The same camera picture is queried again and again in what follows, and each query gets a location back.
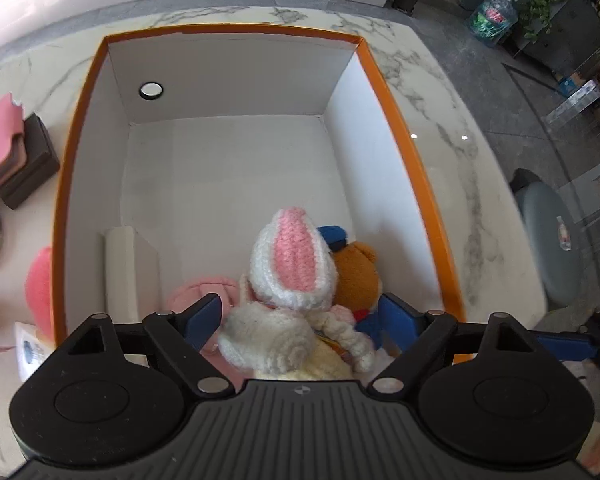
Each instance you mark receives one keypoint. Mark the white marble desktop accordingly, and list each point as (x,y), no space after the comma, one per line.
(430,110)

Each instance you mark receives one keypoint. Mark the pink fluffy pompom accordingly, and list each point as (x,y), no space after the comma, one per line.
(37,285)

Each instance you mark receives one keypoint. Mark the pink fabric pouch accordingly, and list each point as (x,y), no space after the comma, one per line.
(200,287)

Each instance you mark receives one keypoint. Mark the white rectangular box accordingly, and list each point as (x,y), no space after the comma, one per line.
(125,270)

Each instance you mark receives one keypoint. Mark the pink wallet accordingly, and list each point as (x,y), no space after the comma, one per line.
(0,145)

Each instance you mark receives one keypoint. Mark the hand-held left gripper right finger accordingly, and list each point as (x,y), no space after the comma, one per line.
(397,322)

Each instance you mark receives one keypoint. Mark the crochet bunny doll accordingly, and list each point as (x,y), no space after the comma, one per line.
(290,260)

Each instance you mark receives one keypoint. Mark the orange cardboard box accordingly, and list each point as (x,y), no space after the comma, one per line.
(230,160)

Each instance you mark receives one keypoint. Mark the white lotion tube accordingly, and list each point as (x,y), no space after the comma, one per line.
(30,350)

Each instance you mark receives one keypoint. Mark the grey round stool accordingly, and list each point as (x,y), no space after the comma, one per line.
(545,240)

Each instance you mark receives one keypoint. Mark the brown teddy bear navy outfit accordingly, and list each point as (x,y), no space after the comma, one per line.
(355,280)

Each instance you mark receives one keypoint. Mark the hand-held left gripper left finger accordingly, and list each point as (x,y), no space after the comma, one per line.
(202,322)

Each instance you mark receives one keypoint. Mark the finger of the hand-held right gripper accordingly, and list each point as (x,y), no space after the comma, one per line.
(565,347)

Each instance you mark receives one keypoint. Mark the dark brown box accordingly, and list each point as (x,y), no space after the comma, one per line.
(35,160)

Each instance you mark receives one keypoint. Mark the dark cabinet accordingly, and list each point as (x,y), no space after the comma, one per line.
(575,30)

